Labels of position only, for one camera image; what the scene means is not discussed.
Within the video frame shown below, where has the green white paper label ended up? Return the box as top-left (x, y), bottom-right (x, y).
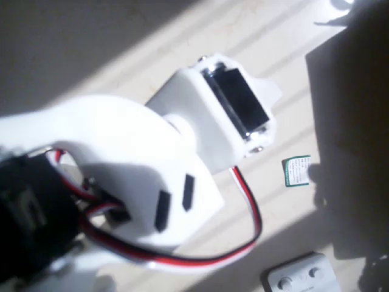
top-left (281, 155), bottom-right (311, 187)

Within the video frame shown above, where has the white device with two knobs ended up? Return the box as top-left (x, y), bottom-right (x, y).
top-left (261, 252), bottom-right (341, 292)

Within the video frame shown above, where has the red white black servo cable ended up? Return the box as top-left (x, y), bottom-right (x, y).
top-left (80, 165), bottom-right (265, 273)

